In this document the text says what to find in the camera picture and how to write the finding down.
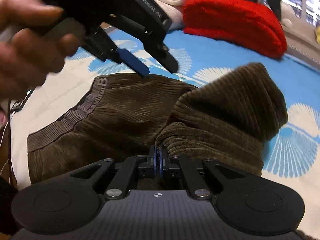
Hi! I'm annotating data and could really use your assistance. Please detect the pinkish white folded blanket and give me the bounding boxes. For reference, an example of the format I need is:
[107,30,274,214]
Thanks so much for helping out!
[157,3,187,29]

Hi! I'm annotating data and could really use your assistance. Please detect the red folded blanket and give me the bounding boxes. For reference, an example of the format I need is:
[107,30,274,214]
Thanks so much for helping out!
[182,0,287,59]

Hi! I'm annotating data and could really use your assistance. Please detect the person's left hand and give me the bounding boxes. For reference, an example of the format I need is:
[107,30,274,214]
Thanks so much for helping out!
[0,0,81,99]

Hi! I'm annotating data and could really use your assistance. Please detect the grey bed cover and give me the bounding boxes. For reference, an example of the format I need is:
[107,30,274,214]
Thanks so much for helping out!
[285,39,320,72]

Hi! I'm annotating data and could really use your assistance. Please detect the black cable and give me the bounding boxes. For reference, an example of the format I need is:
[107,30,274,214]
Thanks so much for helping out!
[5,87,35,180]

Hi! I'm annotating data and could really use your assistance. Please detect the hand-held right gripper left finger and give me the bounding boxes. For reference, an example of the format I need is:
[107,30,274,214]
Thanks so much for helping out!
[71,145,158,200]

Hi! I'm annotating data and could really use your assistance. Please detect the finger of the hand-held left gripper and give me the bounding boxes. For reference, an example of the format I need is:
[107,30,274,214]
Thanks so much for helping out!
[84,27,151,77]
[144,39,179,74]

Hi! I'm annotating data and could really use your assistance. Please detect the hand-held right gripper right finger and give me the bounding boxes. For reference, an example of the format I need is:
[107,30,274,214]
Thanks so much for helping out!
[160,145,247,200]

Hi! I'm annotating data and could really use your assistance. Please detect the window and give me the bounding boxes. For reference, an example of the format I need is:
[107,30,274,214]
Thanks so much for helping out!
[280,0,320,28]

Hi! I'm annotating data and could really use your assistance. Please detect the blue and white bed sheet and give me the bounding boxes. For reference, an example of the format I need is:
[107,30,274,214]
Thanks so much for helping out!
[10,21,320,240]

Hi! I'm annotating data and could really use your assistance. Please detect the brown corduroy pants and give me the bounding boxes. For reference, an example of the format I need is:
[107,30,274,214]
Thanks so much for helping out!
[27,63,288,192]

